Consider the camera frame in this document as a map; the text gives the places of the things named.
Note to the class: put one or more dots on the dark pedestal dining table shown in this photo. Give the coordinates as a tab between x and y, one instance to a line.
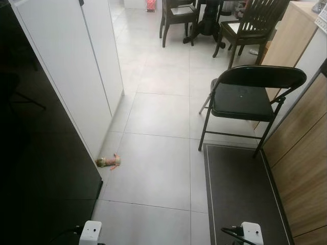
208	23

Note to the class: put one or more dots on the wooden kitchen cabinet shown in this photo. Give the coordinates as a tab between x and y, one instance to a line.
304	168

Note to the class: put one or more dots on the light wood counter unit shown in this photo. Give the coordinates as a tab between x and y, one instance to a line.
291	35

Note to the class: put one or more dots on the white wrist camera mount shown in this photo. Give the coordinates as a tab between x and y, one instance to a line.
252	234
91	234

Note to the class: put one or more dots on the grey floor mat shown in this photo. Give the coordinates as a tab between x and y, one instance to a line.
237	194

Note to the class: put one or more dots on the small doll toy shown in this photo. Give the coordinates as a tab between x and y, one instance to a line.
109	162

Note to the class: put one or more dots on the black folding chair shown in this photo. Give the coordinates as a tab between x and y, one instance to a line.
240	99

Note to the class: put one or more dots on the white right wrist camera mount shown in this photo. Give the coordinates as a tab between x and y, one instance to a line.
252	234

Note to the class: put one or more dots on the white wall calendar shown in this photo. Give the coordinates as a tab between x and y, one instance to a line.
321	15

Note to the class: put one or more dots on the black fridge white inside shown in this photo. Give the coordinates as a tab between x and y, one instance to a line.
36	153

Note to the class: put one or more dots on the small red box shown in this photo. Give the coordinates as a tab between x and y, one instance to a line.
151	5

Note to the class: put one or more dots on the tall white cabinet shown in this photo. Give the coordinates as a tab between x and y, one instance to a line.
76	61

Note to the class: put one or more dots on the dark wooden slat-back chair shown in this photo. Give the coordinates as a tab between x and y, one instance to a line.
179	15
260	20

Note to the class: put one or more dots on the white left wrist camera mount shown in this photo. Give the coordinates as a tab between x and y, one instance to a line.
91	234

